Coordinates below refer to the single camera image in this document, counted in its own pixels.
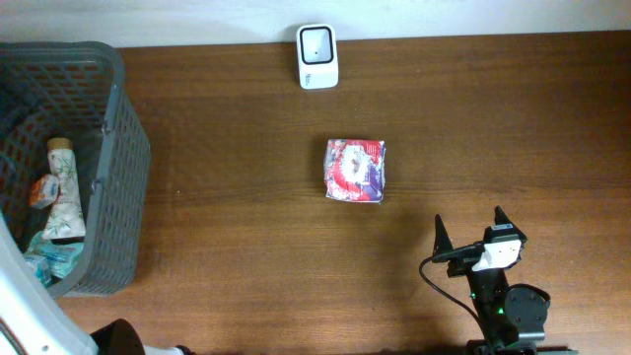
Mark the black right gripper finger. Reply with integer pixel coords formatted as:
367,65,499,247
494,206,513,226
433,214,454,257

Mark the red purple pad package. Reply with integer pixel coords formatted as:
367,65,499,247
323,139,386,203

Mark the white floral lotion tube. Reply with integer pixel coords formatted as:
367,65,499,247
43,137,86,240

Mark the teal toilet wipes pack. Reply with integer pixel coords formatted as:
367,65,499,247
25,232,84,279

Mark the orange Kleenex tissue pack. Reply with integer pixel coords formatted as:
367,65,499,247
29,174,59,209

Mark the teal Kleenex tissue pack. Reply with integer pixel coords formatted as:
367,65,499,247
25,253,52,287

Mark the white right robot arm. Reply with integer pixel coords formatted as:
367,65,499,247
419,206,575,355

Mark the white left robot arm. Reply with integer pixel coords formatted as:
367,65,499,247
1,223,191,355

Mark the white barcode scanner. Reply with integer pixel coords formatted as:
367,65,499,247
296,24,339,90

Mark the grey plastic basket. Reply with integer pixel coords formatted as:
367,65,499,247
0,40,152,299

